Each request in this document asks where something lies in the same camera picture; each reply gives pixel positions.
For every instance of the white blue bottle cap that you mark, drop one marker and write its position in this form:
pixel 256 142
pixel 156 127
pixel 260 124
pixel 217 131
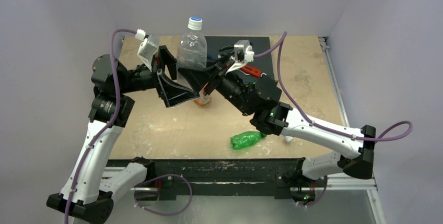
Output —
pixel 195 23

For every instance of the black network switch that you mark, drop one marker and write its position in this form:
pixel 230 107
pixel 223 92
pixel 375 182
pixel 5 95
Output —
pixel 259 45

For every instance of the black handled snips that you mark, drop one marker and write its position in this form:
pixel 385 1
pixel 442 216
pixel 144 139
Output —
pixel 227 48

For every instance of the red handled adjustable wrench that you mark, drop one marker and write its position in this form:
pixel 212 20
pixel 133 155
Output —
pixel 253 71

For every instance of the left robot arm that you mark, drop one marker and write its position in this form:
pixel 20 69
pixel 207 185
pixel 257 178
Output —
pixel 86 195

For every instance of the green plastic bottle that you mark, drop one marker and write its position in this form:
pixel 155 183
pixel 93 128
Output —
pixel 246 139

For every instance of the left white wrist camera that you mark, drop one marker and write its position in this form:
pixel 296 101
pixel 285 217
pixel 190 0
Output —
pixel 147 48

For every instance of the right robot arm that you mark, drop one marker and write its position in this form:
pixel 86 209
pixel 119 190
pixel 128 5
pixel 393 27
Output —
pixel 261 99

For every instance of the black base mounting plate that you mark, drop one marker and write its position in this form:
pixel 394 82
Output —
pixel 280 178

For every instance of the orange label plastic bottle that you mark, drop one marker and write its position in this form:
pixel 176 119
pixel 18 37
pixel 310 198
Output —
pixel 203 99

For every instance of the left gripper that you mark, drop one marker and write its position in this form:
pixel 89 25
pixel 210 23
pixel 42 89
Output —
pixel 171 92

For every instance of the slim clear plastic bottle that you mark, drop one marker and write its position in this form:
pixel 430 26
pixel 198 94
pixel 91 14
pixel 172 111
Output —
pixel 288 139

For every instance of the aluminium frame rail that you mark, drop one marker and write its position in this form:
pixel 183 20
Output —
pixel 335 181

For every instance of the large clear plastic bottle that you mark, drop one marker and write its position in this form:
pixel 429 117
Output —
pixel 192 50

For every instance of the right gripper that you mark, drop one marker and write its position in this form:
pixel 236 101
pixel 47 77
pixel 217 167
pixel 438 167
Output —
pixel 214 75

